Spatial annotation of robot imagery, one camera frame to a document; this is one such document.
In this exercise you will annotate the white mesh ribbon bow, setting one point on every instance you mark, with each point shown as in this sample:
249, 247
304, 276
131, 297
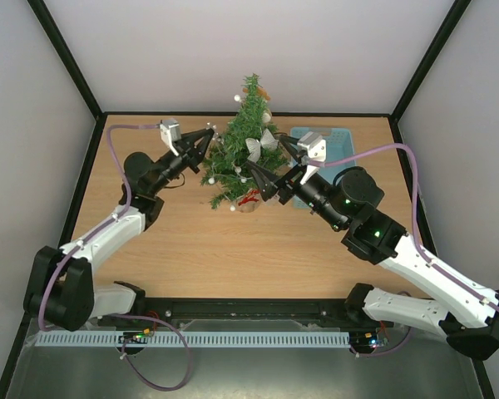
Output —
255, 146

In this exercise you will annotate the black frame post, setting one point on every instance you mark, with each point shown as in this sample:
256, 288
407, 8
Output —
54, 35
443, 33

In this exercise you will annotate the small green christmas tree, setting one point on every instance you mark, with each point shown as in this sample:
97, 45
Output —
224, 164

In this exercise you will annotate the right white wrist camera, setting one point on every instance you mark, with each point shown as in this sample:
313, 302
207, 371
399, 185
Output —
315, 147

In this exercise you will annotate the gingerbread man ornament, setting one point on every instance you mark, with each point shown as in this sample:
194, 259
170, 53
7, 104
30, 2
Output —
255, 103

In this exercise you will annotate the light blue plastic basket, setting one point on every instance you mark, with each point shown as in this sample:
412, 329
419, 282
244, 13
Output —
339, 145

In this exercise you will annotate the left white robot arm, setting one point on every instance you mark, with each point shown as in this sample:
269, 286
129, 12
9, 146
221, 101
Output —
61, 291

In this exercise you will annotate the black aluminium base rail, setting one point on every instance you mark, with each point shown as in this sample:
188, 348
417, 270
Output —
327, 313

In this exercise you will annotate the light blue slotted cable duct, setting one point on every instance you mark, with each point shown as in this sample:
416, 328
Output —
195, 339

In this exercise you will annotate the black frame post right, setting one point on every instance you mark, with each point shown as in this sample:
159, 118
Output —
443, 33

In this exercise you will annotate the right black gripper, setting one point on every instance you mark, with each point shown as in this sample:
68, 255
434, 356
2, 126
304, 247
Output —
288, 183

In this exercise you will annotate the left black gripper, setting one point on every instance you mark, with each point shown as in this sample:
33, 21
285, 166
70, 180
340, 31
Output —
191, 154

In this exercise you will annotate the black frame post left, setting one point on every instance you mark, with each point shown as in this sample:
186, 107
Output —
54, 35

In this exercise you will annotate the round wooden tree base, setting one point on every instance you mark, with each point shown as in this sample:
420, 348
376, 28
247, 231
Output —
250, 207

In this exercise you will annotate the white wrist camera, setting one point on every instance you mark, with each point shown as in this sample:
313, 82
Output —
315, 147
170, 134

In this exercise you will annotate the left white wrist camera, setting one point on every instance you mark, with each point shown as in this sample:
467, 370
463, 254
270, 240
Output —
170, 134

